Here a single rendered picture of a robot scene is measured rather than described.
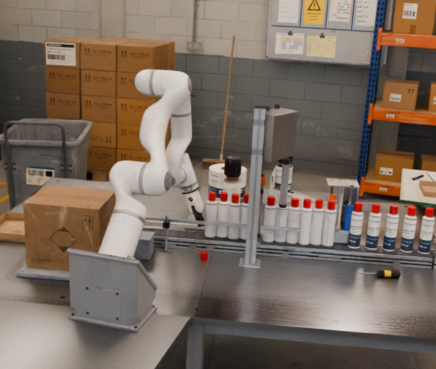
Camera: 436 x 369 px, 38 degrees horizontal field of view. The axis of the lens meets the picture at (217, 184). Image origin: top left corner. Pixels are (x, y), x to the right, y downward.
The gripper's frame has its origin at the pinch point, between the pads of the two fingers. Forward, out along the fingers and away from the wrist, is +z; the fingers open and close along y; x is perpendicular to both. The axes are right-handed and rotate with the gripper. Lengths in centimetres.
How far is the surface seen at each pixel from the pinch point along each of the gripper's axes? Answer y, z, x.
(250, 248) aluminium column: -15.8, 11.9, -20.6
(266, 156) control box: -17.0, -25.0, -37.9
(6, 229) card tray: 0, -20, 88
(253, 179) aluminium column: -16.8, -17.3, -30.1
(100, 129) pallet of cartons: 333, -12, 143
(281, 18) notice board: 439, -57, -53
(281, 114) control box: -14, -39, -48
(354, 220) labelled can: -2, 16, -65
